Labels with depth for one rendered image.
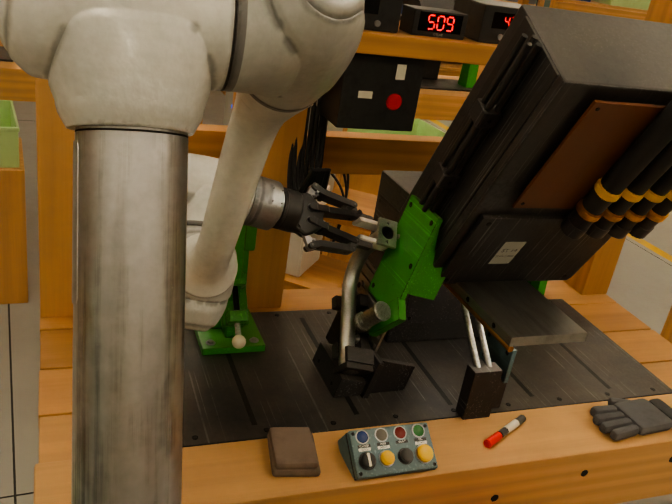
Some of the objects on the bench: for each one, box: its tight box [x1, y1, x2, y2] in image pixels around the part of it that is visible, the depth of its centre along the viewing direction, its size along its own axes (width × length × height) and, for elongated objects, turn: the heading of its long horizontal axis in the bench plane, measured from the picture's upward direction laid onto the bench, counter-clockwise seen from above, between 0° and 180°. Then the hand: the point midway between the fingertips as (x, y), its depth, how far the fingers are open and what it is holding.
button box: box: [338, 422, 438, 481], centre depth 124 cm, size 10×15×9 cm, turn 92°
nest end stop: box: [333, 361, 373, 377], centre depth 139 cm, size 4×7×6 cm, turn 92°
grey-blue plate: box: [479, 329, 517, 409], centre depth 143 cm, size 10×2×14 cm, turn 2°
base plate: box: [182, 299, 672, 448], centre depth 157 cm, size 42×110×2 cm, turn 92°
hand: (371, 233), depth 138 cm, fingers closed on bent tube, 3 cm apart
